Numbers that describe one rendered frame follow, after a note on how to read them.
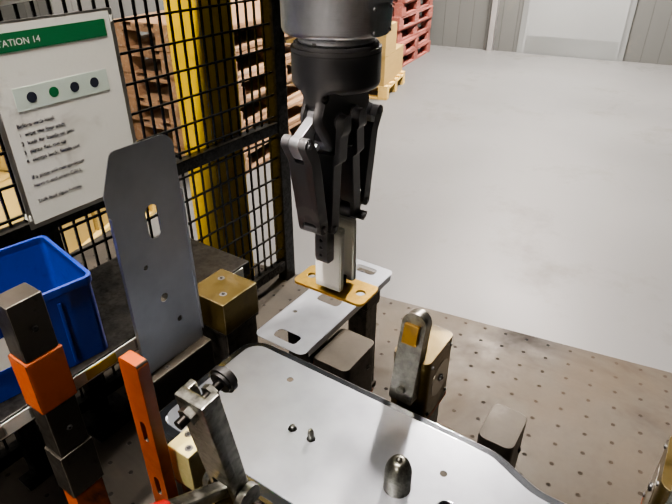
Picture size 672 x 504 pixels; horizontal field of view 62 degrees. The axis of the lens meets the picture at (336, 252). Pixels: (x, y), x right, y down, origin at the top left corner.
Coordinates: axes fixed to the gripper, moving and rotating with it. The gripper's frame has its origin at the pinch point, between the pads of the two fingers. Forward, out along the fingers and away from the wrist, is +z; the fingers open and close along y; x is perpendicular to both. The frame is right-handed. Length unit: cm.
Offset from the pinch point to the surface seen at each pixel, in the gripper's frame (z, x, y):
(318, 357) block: 30.9, 12.9, 14.8
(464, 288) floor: 129, 45, 187
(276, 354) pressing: 28.9, 17.4, 10.0
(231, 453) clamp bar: 15.6, 2.1, -15.3
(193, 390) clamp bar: 8.2, 4.9, -16.2
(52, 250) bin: 14, 49, -3
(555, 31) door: 96, 157, 773
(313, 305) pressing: 28.9, 19.9, 23.5
